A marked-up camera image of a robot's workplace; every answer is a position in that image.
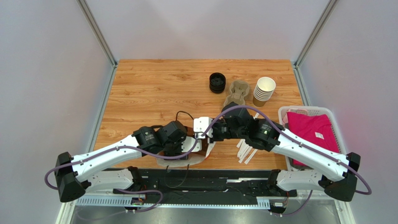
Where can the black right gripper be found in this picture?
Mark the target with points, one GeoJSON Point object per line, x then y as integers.
{"type": "Point", "coordinates": [216, 133]}

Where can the orange paper bag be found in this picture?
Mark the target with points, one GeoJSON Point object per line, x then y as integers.
{"type": "Point", "coordinates": [174, 158]}

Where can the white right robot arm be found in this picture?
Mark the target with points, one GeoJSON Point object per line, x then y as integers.
{"type": "Point", "coordinates": [333, 173]}

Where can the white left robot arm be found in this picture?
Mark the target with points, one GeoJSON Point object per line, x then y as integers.
{"type": "Point", "coordinates": [76, 175]}

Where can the white wrapped straw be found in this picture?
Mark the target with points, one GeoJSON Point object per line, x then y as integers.
{"type": "Point", "coordinates": [250, 157]}
{"type": "Point", "coordinates": [244, 154]}
{"type": "Point", "coordinates": [242, 150]}
{"type": "Point", "coordinates": [242, 140]}

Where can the stack of black lids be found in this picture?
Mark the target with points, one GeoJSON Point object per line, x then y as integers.
{"type": "Point", "coordinates": [217, 83]}

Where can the stack of paper cups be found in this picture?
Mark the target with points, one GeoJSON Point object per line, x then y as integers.
{"type": "Point", "coordinates": [263, 91]}

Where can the pink folded cloth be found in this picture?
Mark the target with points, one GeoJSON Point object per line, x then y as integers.
{"type": "Point", "coordinates": [315, 129]}

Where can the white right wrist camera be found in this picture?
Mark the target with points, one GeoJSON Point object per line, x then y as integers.
{"type": "Point", "coordinates": [200, 125]}

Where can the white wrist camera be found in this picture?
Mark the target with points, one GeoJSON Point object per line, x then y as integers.
{"type": "Point", "coordinates": [190, 143]}
{"type": "Point", "coordinates": [200, 125]}

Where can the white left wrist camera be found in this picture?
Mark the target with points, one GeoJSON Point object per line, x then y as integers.
{"type": "Point", "coordinates": [190, 143]}

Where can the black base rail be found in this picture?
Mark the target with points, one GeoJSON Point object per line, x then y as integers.
{"type": "Point", "coordinates": [205, 186]}

